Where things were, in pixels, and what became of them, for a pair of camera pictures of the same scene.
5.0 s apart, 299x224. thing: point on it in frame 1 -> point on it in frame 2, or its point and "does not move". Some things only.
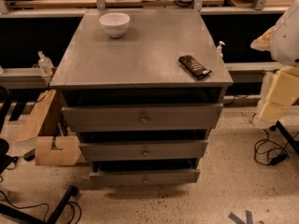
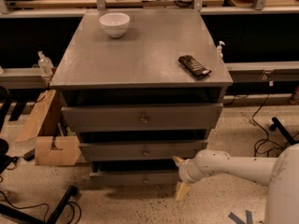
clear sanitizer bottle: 46,64 does not move
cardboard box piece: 69,154 does not move
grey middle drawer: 143,150 does not move
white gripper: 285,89 -> 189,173
